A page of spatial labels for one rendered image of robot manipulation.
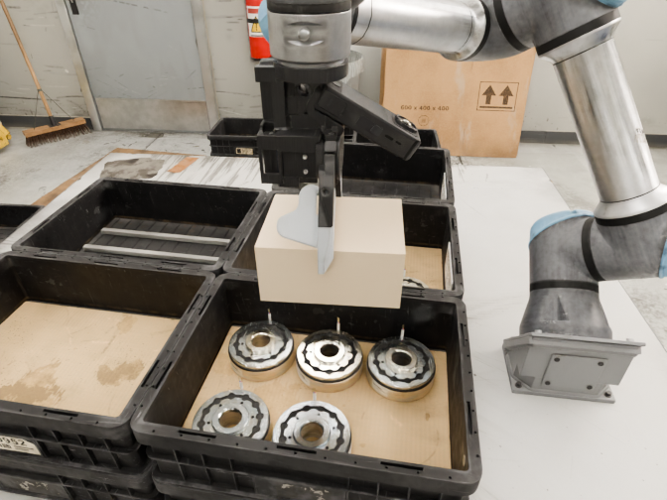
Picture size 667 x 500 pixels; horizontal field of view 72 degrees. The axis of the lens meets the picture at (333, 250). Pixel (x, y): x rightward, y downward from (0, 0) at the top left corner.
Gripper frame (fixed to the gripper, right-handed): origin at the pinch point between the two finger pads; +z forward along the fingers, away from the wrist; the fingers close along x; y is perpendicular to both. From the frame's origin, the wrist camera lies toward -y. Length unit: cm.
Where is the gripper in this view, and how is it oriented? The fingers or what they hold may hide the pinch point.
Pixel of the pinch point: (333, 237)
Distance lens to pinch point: 54.9
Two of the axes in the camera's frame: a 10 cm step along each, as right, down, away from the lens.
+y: -10.0, -0.4, 0.7
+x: -0.8, 5.7, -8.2
